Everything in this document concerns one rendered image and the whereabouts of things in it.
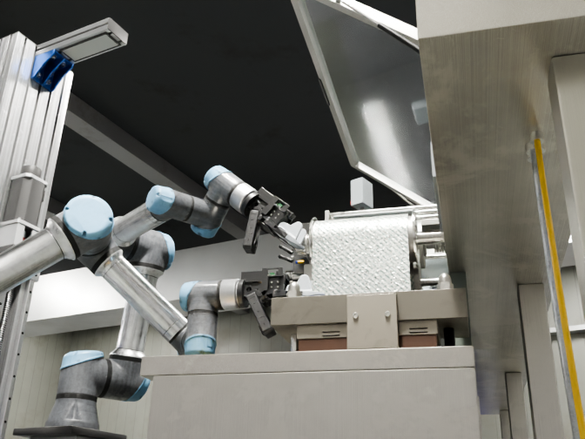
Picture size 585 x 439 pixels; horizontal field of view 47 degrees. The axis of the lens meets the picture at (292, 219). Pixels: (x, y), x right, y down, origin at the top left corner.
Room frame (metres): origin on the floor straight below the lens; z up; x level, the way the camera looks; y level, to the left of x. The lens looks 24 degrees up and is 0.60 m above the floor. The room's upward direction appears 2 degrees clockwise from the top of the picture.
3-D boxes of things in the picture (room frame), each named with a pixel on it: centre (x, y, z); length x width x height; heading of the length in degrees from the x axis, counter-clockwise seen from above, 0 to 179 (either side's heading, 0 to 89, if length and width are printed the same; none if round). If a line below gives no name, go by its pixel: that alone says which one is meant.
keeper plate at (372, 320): (1.31, -0.16, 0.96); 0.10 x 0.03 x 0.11; 75
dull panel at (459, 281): (2.56, -0.68, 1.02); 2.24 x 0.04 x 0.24; 165
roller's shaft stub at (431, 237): (1.54, -0.35, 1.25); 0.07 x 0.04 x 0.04; 75
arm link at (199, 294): (1.63, 0.22, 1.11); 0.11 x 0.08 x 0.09; 75
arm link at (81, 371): (2.03, 0.61, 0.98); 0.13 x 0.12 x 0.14; 126
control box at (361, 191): (2.14, -0.24, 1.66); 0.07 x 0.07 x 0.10; 51
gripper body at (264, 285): (1.59, 0.06, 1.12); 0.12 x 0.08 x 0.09; 75
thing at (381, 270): (1.52, -0.17, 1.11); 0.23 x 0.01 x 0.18; 75
